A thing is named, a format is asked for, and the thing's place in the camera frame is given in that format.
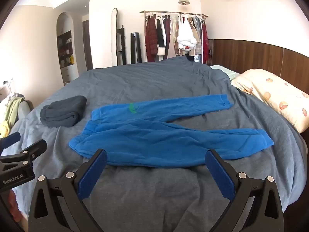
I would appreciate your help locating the floral cream pillow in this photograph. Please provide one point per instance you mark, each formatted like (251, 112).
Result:
(270, 91)

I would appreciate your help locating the green garment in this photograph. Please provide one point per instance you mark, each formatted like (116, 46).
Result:
(13, 111)

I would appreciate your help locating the wavy standing mirror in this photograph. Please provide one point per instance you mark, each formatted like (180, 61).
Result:
(114, 41)

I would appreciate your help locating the grey blanket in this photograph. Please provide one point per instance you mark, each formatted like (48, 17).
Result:
(154, 82)

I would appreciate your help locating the blue pants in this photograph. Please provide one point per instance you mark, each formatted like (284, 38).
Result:
(144, 140)

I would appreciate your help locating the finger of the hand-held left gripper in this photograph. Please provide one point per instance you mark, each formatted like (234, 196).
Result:
(36, 147)
(12, 137)

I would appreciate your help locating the wooden headboard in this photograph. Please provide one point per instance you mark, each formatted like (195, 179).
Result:
(253, 53)

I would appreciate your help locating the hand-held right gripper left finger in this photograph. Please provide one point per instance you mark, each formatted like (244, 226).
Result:
(93, 174)

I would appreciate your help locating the row of hanging clothes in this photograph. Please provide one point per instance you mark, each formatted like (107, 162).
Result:
(154, 36)

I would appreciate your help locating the black ladder rack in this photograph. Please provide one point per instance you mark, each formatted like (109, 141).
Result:
(122, 46)

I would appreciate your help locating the dark wooden door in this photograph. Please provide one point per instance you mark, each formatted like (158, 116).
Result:
(87, 48)

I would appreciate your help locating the clothes rack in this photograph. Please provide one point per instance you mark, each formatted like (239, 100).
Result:
(173, 12)

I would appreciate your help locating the folded dark grey cloth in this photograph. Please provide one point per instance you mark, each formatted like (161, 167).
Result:
(62, 112)

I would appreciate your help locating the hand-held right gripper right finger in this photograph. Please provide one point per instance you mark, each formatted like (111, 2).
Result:
(221, 176)

